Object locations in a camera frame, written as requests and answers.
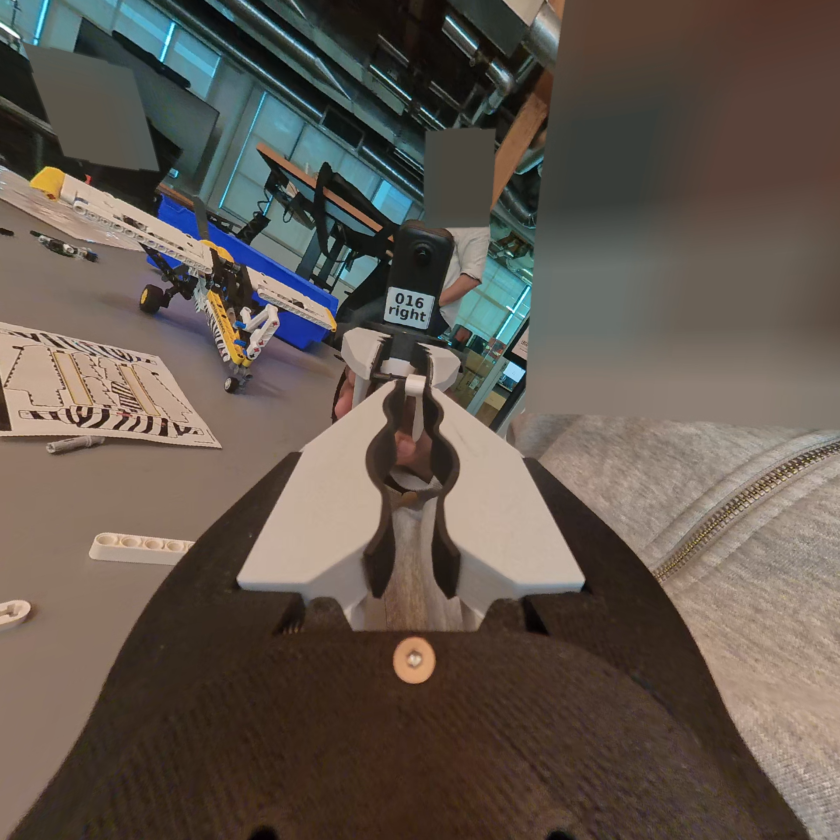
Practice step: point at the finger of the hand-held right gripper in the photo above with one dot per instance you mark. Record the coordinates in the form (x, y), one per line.
(359, 351)
(446, 367)

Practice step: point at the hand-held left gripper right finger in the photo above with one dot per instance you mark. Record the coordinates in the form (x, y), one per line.
(505, 525)

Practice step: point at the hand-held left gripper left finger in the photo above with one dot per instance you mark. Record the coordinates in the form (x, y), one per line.
(315, 525)

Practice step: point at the thin white lego liftarm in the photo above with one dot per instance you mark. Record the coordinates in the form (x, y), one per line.
(418, 407)

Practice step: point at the white five-hole lego beam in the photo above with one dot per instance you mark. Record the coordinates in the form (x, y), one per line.
(131, 558)

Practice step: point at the grey lego pin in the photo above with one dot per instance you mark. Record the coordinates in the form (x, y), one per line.
(75, 445)

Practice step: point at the white yellow lego plane model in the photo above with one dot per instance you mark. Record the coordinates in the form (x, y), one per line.
(111, 213)

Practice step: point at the small dark lego parts cluster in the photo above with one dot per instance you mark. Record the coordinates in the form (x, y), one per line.
(65, 248)

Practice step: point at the white two-hole lego liftarm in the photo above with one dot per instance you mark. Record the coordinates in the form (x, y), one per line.
(13, 617)

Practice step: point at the person's right hand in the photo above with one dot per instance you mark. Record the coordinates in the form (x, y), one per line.
(344, 397)

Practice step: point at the wooden standing desk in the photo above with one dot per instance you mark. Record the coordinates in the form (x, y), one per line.
(308, 177)

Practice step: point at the blue plastic bin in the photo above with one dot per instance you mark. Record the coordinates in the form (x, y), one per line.
(177, 216)

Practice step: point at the zebra striped sticker sheet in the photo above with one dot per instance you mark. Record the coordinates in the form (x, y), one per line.
(98, 380)

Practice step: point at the dark flat screen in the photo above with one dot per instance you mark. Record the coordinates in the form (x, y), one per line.
(190, 131)

